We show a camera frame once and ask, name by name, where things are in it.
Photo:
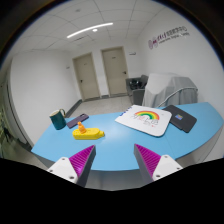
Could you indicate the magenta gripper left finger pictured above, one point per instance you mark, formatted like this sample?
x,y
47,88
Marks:
x,y
75,169

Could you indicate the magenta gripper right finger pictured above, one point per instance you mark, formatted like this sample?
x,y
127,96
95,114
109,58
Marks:
x,y
153,166

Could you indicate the white rainbow board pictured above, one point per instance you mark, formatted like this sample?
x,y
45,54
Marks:
x,y
151,121

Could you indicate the purple smartphone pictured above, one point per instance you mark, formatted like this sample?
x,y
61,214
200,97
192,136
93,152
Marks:
x,y
76,120

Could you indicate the dark teal mug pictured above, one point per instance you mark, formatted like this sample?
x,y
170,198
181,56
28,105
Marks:
x,y
58,119

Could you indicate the dark grey notebook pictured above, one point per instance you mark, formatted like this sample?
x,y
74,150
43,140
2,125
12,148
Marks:
x,y
181,119

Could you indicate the grey cloth covered equipment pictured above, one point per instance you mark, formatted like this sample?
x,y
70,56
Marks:
x,y
169,89

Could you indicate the dark grey armchair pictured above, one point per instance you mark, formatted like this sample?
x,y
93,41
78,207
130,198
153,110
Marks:
x,y
136,88

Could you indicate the left beige door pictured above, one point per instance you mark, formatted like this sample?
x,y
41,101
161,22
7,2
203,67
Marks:
x,y
86,76

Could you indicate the beige door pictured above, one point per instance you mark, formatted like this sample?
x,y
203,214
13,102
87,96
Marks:
x,y
86,76
115,70

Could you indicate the right beige door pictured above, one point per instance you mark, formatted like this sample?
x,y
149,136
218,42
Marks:
x,y
115,70

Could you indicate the ceiling light strip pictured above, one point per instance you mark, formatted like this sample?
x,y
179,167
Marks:
x,y
88,29

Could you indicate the wall logo sign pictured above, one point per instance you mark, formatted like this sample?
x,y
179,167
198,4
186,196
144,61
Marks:
x,y
169,35

